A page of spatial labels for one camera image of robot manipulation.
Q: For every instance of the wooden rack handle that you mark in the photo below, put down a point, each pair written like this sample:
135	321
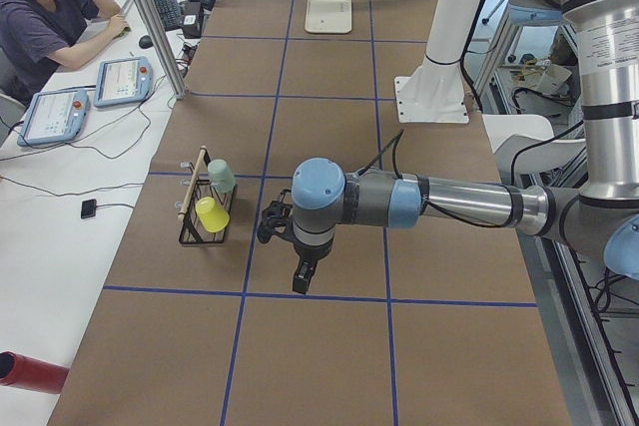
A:
196	168

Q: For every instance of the teach pendant far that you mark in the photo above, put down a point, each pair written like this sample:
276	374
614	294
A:
123	81

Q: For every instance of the black wire cup rack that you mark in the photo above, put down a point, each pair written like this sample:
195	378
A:
192	232

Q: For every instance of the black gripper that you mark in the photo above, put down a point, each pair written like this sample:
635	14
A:
308	251

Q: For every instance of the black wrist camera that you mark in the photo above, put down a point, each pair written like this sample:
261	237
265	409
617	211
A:
303	276

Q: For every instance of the black computer mouse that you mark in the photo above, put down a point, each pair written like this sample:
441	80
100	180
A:
145	42

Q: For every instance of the seated person dark shirt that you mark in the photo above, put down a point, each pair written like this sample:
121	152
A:
39	36

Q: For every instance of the teach pendant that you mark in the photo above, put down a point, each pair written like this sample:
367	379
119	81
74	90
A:
54	117
123	81

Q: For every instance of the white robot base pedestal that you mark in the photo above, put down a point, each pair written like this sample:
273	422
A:
434	93

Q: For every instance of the green cup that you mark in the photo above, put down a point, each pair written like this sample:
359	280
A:
221	176

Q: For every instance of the red cylinder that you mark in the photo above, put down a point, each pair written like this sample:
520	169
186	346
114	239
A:
32	374

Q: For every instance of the yellow cup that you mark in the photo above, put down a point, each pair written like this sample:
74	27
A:
212	215

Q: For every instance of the white rabbit tray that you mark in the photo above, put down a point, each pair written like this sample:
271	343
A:
328	16

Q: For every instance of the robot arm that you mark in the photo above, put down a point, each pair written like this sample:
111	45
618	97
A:
599	220

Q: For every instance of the aluminium frame post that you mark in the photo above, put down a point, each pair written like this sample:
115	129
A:
155	28

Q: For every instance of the black phone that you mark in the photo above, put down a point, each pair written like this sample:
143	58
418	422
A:
88	208

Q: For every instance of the teach pendant near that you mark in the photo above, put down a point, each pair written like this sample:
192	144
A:
54	117

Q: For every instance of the black keyboard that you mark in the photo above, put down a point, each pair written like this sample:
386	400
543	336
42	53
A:
170	14

